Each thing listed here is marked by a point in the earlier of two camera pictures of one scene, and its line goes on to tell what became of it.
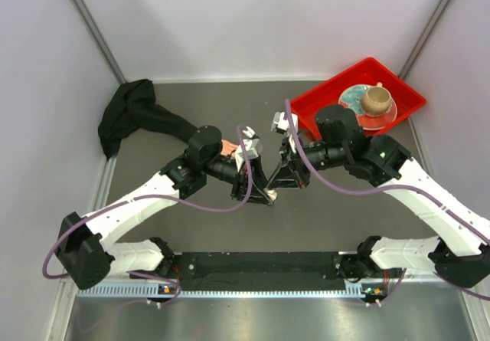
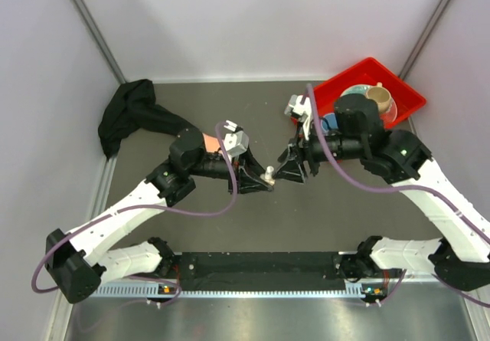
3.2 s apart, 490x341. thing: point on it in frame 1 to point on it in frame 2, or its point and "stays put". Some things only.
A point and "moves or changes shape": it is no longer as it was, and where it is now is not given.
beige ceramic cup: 377,100 stays put
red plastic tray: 304,108 stays put
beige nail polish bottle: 271,193 moves or changes shape
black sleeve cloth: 134,106 stays put
